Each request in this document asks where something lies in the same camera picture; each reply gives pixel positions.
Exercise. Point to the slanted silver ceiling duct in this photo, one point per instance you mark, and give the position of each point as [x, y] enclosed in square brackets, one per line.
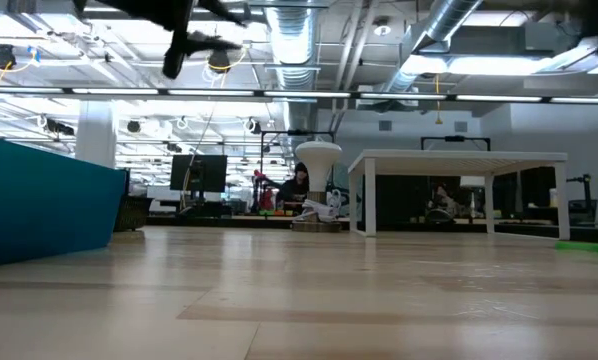
[449, 15]

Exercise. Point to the white perforated metal shelf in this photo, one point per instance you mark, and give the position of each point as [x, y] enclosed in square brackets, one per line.
[454, 161]

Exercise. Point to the long ceiling light strip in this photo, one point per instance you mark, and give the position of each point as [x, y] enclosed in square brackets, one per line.
[304, 94]

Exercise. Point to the black background monitor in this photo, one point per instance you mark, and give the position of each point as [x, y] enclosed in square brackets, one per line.
[199, 172]

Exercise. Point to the low black background rig frame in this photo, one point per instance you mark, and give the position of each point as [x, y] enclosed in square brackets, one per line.
[454, 138]

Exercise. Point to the white building column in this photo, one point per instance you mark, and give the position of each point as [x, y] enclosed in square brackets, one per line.
[95, 135]

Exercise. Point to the black aluminium table frame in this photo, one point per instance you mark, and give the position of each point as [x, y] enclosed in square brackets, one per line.
[204, 222]

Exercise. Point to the tall black background rig frame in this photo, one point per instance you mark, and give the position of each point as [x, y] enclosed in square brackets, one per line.
[299, 133]

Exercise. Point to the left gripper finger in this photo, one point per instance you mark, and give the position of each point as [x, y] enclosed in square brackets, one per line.
[179, 40]
[209, 42]

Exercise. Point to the background robot arm with red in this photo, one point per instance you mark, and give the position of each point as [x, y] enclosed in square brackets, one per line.
[266, 200]

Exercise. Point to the teal plastic bin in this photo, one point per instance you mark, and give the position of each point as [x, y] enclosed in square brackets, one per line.
[39, 200]

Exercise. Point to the black ceiling device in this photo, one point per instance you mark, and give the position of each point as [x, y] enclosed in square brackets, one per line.
[2, 56]
[219, 62]

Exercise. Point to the person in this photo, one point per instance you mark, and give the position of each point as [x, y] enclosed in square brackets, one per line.
[294, 192]
[446, 197]

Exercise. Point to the wide silver ceiling duct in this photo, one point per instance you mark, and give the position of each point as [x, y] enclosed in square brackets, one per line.
[291, 40]

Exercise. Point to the white bulb table lamp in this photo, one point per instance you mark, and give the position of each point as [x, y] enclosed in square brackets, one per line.
[319, 155]

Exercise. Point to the upright black background robot arm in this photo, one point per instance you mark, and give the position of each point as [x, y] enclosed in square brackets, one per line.
[586, 200]

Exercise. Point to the green rubber band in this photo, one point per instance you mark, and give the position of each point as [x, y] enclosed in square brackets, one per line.
[584, 247]

